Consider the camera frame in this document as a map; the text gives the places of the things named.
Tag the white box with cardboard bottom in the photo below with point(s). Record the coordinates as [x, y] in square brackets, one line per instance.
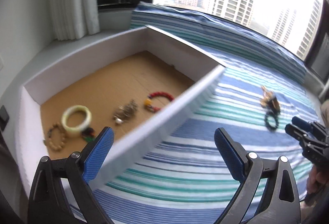
[108, 85]

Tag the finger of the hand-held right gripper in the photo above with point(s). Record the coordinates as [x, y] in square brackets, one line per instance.
[295, 132]
[302, 122]

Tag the folded striped blanket roll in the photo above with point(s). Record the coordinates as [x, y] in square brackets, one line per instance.
[231, 34]

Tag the person's right hand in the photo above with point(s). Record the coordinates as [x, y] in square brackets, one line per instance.
[317, 183]

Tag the pale jade bangle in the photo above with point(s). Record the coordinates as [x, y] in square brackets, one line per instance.
[67, 126]

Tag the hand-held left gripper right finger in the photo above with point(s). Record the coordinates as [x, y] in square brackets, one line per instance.
[227, 152]

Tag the blue green striped blanket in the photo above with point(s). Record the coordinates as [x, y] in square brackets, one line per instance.
[195, 162]

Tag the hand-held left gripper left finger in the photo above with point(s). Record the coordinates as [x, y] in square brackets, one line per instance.
[101, 149]

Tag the black wall socket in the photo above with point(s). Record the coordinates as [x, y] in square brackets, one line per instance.
[3, 117]

